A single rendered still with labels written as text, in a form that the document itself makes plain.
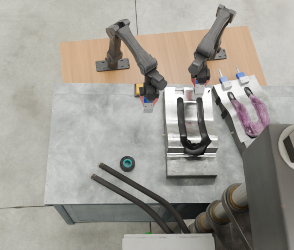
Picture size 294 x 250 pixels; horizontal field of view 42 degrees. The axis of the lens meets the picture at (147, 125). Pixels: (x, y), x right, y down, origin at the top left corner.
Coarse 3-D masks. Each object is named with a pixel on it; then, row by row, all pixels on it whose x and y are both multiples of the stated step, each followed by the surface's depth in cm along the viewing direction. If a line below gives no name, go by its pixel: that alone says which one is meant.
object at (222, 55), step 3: (222, 51) 235; (216, 54) 233; (219, 54) 233; (222, 54) 234; (225, 54) 234; (213, 57) 230; (216, 57) 232; (219, 57) 233; (222, 57) 233; (225, 57) 233; (207, 60) 231; (210, 60) 232; (213, 60) 233
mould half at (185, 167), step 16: (176, 96) 210; (192, 96) 211; (208, 96) 212; (176, 112) 207; (192, 112) 208; (208, 112) 208; (176, 128) 201; (192, 128) 201; (208, 128) 202; (176, 144) 194; (176, 160) 199; (192, 160) 199; (208, 160) 200; (176, 176) 197; (192, 176) 198; (208, 176) 198
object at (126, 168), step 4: (124, 156) 200; (128, 156) 200; (124, 160) 199; (128, 160) 200; (132, 160) 200; (120, 164) 198; (124, 164) 199; (132, 164) 199; (124, 168) 198; (128, 168) 198; (132, 168) 198
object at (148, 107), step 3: (144, 99) 202; (144, 102) 201; (147, 102) 201; (150, 102) 201; (144, 105) 199; (147, 105) 199; (150, 105) 199; (144, 108) 198; (147, 108) 199; (150, 108) 199; (144, 111) 201; (147, 111) 201; (150, 111) 202
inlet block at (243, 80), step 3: (237, 69) 224; (240, 72) 222; (243, 72) 222; (237, 75) 221; (240, 75) 221; (243, 75) 221; (237, 78) 222; (240, 78) 219; (243, 78) 219; (246, 78) 219; (240, 81) 219; (243, 81) 218; (246, 81) 218; (240, 84) 220; (243, 84) 220
